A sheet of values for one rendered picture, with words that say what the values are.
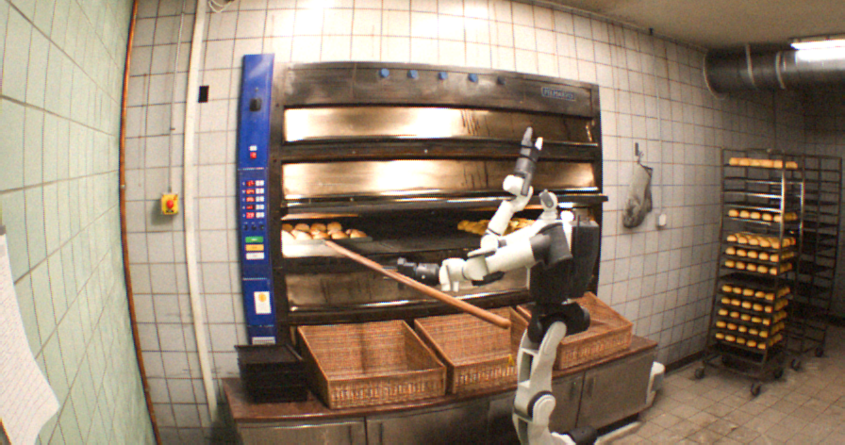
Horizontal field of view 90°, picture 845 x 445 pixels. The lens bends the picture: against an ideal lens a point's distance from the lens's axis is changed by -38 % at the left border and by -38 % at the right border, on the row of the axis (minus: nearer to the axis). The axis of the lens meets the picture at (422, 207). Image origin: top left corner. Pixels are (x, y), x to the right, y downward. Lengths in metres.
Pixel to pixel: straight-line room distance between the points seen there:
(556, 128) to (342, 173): 1.22
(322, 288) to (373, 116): 0.83
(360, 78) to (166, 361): 1.75
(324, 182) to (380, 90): 0.51
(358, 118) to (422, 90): 0.35
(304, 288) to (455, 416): 0.95
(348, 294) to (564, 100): 1.60
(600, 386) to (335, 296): 1.50
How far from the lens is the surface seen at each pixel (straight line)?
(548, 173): 3.50
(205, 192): 2.87
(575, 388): 3.23
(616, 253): 3.90
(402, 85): 3.11
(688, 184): 4.44
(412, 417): 2.76
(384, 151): 3.06
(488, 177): 3.28
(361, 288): 3.08
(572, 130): 3.60
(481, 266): 2.27
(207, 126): 2.87
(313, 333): 3.02
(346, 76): 3.02
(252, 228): 2.88
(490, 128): 3.29
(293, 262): 2.97
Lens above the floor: 1.67
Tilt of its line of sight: 5 degrees down
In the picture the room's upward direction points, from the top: straight up
